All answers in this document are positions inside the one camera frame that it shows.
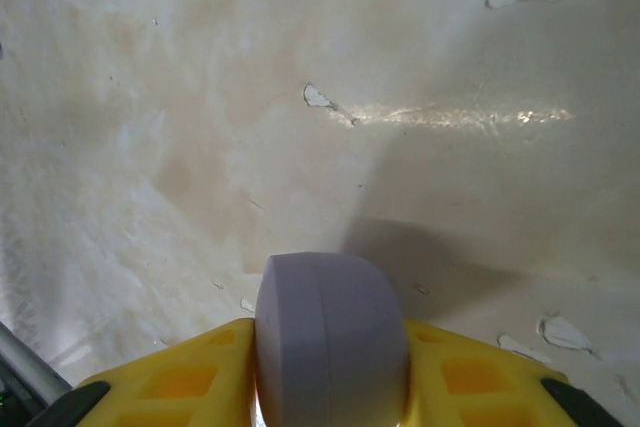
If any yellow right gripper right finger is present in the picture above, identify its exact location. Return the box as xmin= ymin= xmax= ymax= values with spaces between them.
xmin=399 ymin=317 xmax=616 ymax=427

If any purple earbud charging case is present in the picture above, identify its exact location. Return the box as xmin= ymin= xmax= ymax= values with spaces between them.
xmin=253 ymin=251 xmax=410 ymax=427

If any aluminium front frame rail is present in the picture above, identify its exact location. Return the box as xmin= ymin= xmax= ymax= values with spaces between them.
xmin=0 ymin=321 xmax=69 ymax=411

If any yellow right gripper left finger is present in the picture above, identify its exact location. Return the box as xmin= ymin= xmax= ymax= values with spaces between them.
xmin=9 ymin=316 xmax=261 ymax=427

